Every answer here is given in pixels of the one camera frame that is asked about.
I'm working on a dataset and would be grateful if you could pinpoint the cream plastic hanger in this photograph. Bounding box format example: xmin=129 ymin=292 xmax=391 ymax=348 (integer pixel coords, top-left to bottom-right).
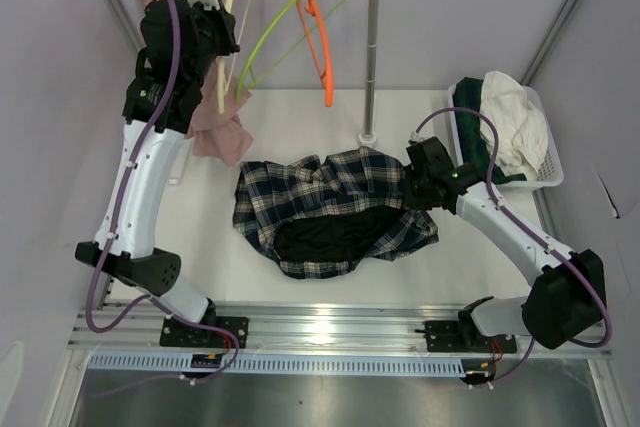
xmin=216 ymin=0 xmax=253 ymax=115

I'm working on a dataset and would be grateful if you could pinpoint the pink pleated skirt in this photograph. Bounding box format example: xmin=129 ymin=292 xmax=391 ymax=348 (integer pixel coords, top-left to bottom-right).
xmin=123 ymin=0 xmax=253 ymax=166

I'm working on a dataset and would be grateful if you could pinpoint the plaid green white skirt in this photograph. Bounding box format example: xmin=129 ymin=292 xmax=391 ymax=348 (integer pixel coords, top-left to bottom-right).
xmin=232 ymin=147 xmax=439 ymax=280

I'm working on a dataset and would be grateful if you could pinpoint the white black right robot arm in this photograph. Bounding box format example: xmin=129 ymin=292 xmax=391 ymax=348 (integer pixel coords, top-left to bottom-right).
xmin=404 ymin=137 xmax=611 ymax=351

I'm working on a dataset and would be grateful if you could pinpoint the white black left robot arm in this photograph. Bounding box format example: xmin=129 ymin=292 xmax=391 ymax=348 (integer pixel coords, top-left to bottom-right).
xmin=75 ymin=0 xmax=239 ymax=347

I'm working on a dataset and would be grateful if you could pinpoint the orange plastic hanger on rack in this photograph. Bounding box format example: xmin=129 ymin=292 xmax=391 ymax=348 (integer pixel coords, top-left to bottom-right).
xmin=295 ymin=0 xmax=334 ymax=108

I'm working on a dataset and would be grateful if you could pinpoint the green plastic hanger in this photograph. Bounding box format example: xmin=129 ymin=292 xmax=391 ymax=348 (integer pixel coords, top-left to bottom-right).
xmin=235 ymin=0 xmax=347 ymax=102

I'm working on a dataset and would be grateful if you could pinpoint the dark green cloth in basket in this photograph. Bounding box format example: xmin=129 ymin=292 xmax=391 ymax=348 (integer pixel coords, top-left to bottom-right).
xmin=452 ymin=77 xmax=526 ymax=185

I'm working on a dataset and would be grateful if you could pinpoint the white cloth in basket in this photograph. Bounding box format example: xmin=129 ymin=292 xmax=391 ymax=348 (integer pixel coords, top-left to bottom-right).
xmin=479 ymin=71 xmax=549 ymax=181

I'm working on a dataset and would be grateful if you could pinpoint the white perforated laundry basket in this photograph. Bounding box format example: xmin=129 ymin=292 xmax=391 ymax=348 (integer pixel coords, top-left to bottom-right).
xmin=449 ymin=112 xmax=564 ymax=192

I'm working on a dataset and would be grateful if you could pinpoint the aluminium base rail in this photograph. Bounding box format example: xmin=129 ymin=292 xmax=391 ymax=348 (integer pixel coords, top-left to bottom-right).
xmin=67 ymin=301 xmax=614 ymax=361

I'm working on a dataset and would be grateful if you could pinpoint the white slotted cable duct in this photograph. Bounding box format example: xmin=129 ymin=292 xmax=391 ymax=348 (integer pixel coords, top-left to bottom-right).
xmin=88 ymin=351 xmax=466 ymax=378

